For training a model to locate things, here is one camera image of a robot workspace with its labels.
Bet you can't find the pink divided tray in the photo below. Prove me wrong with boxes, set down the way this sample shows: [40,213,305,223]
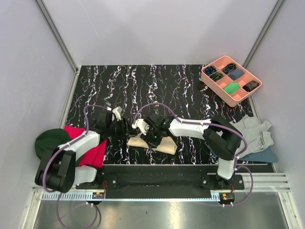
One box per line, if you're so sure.
[201,56,263,107]

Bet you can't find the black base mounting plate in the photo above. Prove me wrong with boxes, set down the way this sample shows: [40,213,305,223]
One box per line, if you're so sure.
[76,165,244,190]

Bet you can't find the beige cloth napkin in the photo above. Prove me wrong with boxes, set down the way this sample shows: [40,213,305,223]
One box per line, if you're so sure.
[127,134,178,155]

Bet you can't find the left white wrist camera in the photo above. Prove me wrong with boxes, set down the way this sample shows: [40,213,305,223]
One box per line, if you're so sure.
[107,106,122,121]

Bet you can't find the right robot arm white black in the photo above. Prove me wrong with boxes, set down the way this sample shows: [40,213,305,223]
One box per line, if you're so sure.
[133,114,242,189]

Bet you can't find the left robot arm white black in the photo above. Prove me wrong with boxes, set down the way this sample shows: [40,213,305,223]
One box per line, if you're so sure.
[34,106,135,193]

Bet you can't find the purple cable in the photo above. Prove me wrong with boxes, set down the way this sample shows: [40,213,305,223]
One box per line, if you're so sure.
[133,102,254,207]
[42,104,112,227]

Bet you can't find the grey-blue rolled sock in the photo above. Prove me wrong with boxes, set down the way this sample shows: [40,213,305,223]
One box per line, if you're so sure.
[228,69,244,81]

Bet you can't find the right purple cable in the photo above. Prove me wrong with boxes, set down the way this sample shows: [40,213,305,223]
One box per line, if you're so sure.
[133,102,254,207]

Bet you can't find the yellow patterned rolled sock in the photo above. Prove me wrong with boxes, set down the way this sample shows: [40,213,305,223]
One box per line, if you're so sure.
[210,72,224,82]

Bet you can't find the blue folded cloth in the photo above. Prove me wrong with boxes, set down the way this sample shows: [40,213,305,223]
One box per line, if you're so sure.
[207,143,279,164]

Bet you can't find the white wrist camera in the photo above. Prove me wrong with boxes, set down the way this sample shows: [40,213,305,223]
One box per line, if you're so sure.
[132,118,150,135]
[107,106,122,121]

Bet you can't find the green rolled sock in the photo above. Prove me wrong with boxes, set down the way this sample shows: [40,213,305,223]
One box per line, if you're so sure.
[224,82,240,95]

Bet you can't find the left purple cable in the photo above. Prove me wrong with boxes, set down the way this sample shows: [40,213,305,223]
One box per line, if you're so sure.
[42,104,112,227]

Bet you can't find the dark multicolour rolled sock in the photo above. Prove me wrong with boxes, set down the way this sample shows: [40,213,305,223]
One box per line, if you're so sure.
[223,62,238,75]

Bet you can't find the blue patterned rolled sock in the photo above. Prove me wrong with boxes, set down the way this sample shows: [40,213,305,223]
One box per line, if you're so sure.
[203,66,217,76]

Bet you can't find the aluminium frame rail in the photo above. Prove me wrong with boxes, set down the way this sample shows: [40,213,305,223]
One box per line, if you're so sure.
[34,0,78,73]

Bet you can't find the red folded cloth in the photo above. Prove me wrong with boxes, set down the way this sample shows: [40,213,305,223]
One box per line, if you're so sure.
[64,125,108,168]

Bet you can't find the dark green baseball cap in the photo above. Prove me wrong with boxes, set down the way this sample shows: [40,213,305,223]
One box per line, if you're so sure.
[34,125,85,160]

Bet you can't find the grey t-shirt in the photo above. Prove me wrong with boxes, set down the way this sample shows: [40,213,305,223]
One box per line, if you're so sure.
[230,115,274,158]

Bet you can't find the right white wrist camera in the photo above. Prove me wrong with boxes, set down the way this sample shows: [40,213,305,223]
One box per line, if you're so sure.
[132,118,150,135]

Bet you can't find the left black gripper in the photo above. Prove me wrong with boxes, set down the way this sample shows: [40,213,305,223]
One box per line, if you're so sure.
[106,117,137,140]

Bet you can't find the dark brown rolled sock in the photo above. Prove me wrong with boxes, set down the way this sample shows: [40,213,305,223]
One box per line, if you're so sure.
[243,80,260,92]

